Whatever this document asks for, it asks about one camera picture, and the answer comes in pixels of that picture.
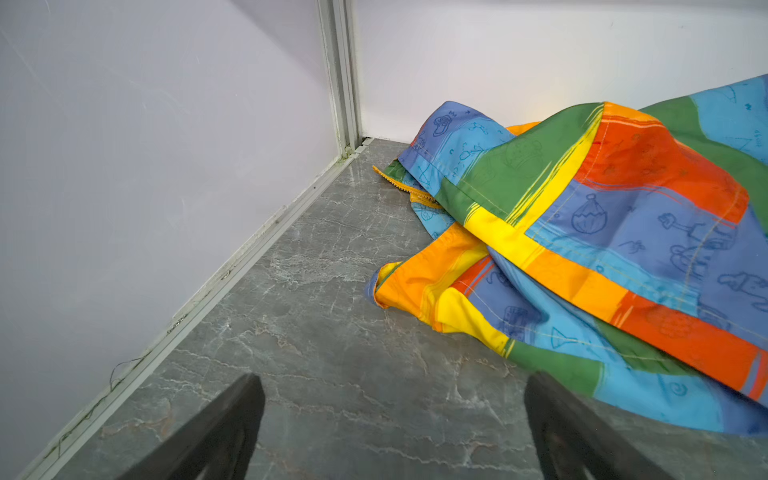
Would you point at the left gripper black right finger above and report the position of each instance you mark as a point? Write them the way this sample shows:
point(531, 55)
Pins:
point(572, 442)

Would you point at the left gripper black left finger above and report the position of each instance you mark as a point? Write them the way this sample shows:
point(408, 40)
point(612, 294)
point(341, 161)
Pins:
point(217, 443)

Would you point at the multicolour patchwork jacket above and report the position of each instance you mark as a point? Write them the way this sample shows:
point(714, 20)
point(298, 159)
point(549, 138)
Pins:
point(622, 251)

